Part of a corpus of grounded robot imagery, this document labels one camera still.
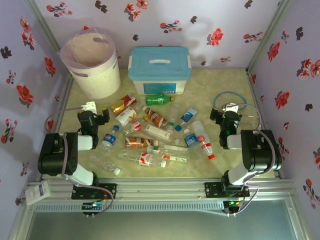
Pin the bottle white label orange mark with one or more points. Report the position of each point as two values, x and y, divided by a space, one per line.
126 115

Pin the amber bottle red yellow label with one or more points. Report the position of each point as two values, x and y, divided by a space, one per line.
123 103

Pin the clear cola bottle blue cap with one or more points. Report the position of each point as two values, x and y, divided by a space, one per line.
110 139

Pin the clear bottle red cap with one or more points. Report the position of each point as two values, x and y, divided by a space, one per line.
203 141

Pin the small clear bottle red label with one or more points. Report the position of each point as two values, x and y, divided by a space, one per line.
135 124

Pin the blue label bottle white cap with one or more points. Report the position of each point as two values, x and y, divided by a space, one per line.
190 140

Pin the clear bottle green cap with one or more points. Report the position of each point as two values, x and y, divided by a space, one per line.
171 124

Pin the clear bottle long white label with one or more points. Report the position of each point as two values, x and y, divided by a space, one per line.
157 131

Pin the green plastic bottle yellow cap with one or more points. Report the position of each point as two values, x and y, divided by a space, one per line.
158 100

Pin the clear bottle green red neck label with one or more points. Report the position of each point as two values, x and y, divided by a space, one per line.
170 149

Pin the unlabelled clear bottle white cap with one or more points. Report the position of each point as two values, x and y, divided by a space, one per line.
116 171

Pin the clear bottle red white label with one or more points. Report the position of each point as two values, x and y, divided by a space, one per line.
145 158

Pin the slim bottle red green label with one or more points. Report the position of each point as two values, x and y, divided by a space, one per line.
175 158

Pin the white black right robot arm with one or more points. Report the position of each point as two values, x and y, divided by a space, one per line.
235 142

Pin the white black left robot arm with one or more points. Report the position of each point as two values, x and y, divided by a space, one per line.
83 143

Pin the white round waste bin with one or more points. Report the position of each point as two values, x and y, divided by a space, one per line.
100 85

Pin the blue tube stethoscope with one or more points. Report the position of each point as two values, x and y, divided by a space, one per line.
225 92

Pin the storage box with blue lid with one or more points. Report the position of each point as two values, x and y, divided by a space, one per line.
175 65

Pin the small controller board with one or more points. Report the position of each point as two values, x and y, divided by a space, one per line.
93 205
232 203

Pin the white card blue print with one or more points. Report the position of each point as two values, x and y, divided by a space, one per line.
37 193

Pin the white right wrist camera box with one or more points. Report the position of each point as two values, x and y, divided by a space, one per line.
231 108

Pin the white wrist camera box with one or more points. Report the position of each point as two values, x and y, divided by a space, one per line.
231 108
89 106

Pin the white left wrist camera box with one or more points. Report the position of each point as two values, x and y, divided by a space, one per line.
89 106

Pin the aluminium side rail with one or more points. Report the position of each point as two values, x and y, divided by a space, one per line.
60 112
257 100

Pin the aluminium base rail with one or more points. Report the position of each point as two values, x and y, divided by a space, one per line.
160 190

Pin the aluminium corner post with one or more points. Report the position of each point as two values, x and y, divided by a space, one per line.
47 25
273 25

